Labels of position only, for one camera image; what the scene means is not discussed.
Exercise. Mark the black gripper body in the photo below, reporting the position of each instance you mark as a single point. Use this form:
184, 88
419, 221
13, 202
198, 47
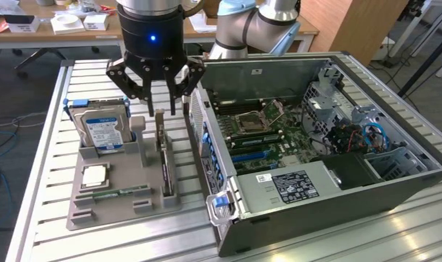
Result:
150, 49

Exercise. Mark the black graphics card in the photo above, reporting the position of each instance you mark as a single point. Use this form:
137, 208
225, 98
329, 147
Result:
165, 163

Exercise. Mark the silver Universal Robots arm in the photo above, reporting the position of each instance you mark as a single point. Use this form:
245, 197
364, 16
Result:
234, 27

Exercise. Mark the white papers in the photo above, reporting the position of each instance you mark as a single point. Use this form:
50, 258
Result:
201, 26

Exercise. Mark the plain white box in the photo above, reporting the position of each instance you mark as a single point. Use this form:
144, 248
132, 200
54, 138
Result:
95, 23

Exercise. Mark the hard disk with blue caddy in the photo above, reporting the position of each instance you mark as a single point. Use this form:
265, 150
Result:
101, 131

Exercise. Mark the CPU socket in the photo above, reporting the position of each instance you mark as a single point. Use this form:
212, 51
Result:
249, 122

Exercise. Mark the white box with round dish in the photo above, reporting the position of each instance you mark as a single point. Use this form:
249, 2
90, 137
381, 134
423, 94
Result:
65, 27

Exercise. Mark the metal socket cover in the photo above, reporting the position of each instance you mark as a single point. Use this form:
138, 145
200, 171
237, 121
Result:
274, 109

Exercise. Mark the black chair base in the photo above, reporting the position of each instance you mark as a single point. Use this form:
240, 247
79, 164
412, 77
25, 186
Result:
26, 61

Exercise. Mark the wooden desk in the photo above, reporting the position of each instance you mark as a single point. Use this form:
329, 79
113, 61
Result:
41, 37

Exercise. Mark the installed RAM stick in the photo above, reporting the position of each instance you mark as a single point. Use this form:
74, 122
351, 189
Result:
256, 139

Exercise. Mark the blue expansion slot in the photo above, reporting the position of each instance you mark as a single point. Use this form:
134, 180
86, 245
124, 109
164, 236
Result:
249, 157

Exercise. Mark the grey parts rack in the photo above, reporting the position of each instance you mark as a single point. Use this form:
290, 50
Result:
132, 174

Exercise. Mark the white box with black top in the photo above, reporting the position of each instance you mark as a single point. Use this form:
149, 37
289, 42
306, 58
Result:
23, 27

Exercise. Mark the silver CPU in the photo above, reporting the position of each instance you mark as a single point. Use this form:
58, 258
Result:
94, 176

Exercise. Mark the perforated metal drive cage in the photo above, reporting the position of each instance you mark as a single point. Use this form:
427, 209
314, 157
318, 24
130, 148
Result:
321, 120

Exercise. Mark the green RAM stick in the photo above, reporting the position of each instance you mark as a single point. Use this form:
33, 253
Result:
110, 193

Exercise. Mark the clear plastic bags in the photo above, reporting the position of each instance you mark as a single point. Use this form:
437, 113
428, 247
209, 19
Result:
1, 6

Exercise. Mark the case latch with blue tab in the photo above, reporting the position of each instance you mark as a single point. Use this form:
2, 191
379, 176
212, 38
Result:
220, 203

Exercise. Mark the grey power supply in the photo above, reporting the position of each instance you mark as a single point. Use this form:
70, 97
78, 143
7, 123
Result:
256, 196

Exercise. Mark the small white cabinet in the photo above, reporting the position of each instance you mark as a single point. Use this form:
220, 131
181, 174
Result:
381, 52

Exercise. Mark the black stand pole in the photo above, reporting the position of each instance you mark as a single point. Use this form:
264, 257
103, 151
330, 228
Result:
405, 88

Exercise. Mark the open black PC case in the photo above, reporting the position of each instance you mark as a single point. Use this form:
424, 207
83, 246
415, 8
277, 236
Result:
314, 218

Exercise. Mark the grey disk bay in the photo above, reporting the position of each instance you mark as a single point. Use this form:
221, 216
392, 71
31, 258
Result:
397, 163

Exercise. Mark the white table frame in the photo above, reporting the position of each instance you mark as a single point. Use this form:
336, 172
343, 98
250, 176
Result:
405, 32

